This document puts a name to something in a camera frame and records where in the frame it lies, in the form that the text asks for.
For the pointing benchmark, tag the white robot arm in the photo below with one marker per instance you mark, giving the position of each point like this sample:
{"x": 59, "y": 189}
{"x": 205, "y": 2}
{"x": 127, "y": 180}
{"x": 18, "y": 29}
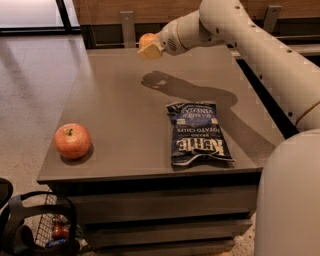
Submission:
{"x": 288, "y": 197}

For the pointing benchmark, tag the right metal bracket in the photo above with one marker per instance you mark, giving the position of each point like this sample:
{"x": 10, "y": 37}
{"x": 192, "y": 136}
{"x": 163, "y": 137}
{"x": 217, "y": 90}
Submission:
{"x": 271, "y": 17}

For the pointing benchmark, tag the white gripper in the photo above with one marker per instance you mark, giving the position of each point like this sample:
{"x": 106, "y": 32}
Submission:
{"x": 169, "y": 42}

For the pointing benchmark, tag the black wire basket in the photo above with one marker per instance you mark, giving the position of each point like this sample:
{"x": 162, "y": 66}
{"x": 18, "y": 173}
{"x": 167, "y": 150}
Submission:
{"x": 27, "y": 220}

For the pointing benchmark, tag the left metal bracket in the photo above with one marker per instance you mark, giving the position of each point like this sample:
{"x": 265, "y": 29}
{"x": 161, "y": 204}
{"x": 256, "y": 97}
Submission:
{"x": 128, "y": 29}

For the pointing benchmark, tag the grey drawer cabinet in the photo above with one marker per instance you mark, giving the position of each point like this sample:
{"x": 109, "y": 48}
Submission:
{"x": 130, "y": 199}

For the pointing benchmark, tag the red apple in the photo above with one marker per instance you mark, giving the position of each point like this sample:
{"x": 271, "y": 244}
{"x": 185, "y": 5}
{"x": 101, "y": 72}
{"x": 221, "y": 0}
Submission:
{"x": 72, "y": 141}

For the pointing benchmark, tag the blue kettle chips bag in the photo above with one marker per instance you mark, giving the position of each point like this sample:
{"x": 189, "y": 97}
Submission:
{"x": 196, "y": 133}

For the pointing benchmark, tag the red snack package in basket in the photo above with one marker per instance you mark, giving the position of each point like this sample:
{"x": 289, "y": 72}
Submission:
{"x": 60, "y": 230}

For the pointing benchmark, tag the metal bracket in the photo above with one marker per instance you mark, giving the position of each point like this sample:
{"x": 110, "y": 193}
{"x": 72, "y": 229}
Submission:
{"x": 271, "y": 17}
{"x": 128, "y": 29}

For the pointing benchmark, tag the orange fruit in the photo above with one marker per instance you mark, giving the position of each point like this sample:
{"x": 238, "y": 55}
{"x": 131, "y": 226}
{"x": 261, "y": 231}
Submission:
{"x": 146, "y": 39}

